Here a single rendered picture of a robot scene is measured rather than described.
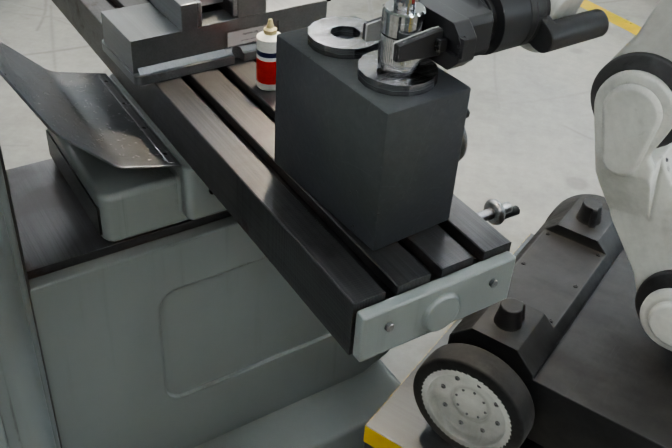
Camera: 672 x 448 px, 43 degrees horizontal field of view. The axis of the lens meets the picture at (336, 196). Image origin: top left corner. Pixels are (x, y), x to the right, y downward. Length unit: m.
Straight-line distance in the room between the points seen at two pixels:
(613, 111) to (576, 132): 1.96
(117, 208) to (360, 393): 0.75
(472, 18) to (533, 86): 2.52
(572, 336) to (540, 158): 1.58
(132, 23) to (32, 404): 0.60
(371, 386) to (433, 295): 0.87
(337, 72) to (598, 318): 0.76
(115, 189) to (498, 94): 2.27
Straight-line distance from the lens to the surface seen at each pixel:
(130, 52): 1.31
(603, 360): 1.46
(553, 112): 3.30
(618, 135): 1.26
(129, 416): 1.58
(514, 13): 0.98
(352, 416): 1.77
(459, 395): 1.43
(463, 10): 0.95
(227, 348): 1.58
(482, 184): 2.81
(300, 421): 1.76
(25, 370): 1.34
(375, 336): 0.96
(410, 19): 0.91
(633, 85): 1.23
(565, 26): 1.03
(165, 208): 1.32
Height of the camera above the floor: 1.56
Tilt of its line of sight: 36 degrees down
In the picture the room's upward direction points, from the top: 4 degrees clockwise
